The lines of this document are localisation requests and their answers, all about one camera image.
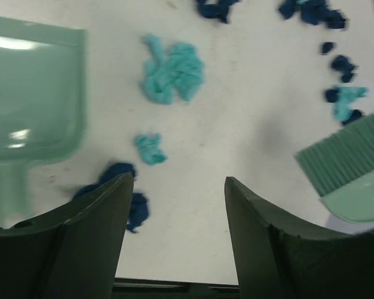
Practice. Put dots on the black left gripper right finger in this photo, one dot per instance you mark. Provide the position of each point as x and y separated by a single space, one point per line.
279 255

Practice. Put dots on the green hand brush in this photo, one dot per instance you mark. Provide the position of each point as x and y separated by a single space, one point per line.
340 167

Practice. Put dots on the green plastic dustpan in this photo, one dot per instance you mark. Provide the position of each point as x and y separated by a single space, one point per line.
43 104

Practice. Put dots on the small light blue paper scrap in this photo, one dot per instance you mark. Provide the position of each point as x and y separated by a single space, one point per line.
149 150

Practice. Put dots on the light blue paper scrap cluster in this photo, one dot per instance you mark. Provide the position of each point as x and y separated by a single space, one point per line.
175 70

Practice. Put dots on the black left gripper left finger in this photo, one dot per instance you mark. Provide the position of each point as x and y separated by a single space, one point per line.
71 251

